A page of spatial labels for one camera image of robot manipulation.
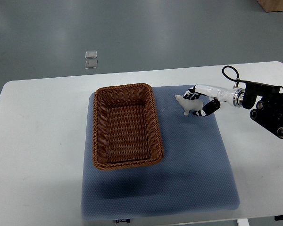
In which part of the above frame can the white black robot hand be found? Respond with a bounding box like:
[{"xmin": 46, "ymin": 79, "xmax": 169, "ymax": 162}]
[{"xmin": 183, "ymin": 85, "xmax": 240, "ymax": 117}]

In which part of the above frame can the white bear figurine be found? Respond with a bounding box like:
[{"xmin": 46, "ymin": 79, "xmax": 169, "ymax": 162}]
[{"xmin": 175, "ymin": 95, "xmax": 203, "ymax": 116}]

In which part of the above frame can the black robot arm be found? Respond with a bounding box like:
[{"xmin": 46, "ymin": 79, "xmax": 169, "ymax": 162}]
[{"xmin": 222, "ymin": 65, "xmax": 283, "ymax": 139}]

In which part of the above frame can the brown wicker basket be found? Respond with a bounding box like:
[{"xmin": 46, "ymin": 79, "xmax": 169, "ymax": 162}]
[{"xmin": 92, "ymin": 83, "xmax": 164, "ymax": 170}]

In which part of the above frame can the blue grey mat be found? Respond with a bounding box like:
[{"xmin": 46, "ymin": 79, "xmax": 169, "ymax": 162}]
[{"xmin": 81, "ymin": 86, "xmax": 240, "ymax": 221}]

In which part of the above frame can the wooden box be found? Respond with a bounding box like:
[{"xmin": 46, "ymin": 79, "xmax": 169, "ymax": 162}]
[{"xmin": 257, "ymin": 0, "xmax": 283, "ymax": 12}]

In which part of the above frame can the white table leg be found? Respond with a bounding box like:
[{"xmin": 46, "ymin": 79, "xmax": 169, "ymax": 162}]
[{"xmin": 237, "ymin": 219, "xmax": 250, "ymax": 226}]

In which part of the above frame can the lower floor plate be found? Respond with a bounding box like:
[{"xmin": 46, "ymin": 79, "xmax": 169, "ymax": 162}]
[{"xmin": 85, "ymin": 60, "xmax": 98, "ymax": 69}]

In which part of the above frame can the floor plate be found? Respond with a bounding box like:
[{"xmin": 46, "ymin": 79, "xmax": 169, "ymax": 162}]
[
  {"xmin": 85, "ymin": 50, "xmax": 97, "ymax": 59},
  {"xmin": 85, "ymin": 60, "xmax": 98, "ymax": 69}
]

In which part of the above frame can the upper floor plate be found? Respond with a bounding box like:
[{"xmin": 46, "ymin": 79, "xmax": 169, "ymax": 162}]
[{"xmin": 85, "ymin": 50, "xmax": 97, "ymax": 59}]

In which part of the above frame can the black mat label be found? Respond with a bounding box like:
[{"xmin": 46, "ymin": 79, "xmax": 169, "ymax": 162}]
[{"xmin": 115, "ymin": 219, "xmax": 130, "ymax": 226}]

